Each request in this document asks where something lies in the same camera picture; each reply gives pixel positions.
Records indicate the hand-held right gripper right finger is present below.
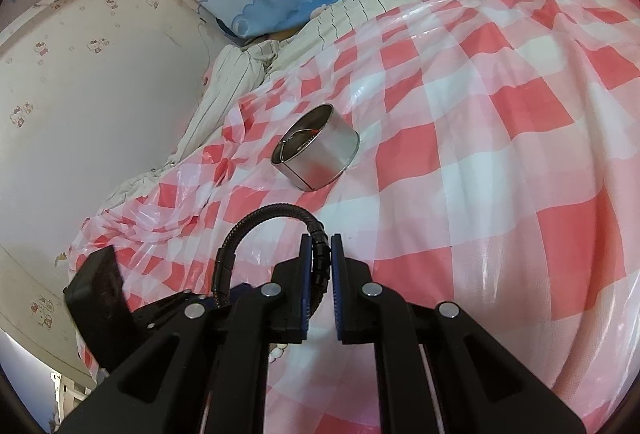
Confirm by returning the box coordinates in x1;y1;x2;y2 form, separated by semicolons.
330;234;583;434

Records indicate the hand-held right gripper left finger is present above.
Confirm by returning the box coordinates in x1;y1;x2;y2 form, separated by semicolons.
57;234;313;434

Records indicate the black flexible gooseneck tube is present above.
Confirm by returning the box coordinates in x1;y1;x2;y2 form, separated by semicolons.
212;203;331;315

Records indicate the round silver metal tin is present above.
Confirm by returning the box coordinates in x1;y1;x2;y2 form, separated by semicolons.
271;103;361;191

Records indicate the red white checkered plastic sheet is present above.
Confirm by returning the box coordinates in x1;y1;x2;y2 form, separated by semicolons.
67;0;640;434

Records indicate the black flat box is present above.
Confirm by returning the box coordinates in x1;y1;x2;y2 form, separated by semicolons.
63;247;135;372

